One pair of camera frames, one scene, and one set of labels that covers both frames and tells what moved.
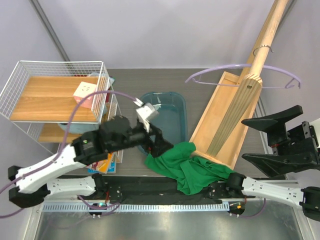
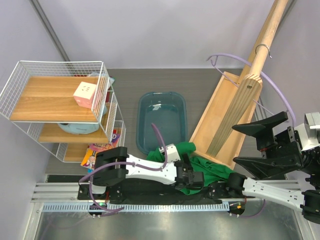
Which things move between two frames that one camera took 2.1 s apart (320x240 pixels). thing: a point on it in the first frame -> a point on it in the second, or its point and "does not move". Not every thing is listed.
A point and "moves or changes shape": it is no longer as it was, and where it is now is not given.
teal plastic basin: x=172 y=120 does not move
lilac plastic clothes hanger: x=296 y=78 moves or changes shape
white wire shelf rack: x=56 y=101 does not move
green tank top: x=192 y=174 does not move
